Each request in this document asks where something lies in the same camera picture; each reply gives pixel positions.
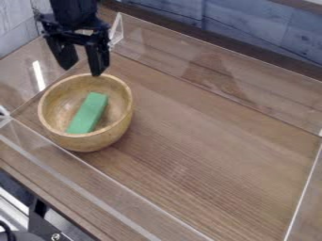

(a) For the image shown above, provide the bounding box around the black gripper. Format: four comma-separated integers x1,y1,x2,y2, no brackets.
37,0,111,76

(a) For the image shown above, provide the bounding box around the wooden bowl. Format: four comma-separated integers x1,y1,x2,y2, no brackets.
37,73,133,153

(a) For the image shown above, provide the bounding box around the black table leg bracket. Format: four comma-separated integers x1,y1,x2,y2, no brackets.
28,199,73,241

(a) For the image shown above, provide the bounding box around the black cable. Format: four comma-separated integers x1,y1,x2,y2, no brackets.
0,219,17,241

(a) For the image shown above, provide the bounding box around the green rectangular block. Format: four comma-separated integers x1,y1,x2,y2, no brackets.
65,92,108,134

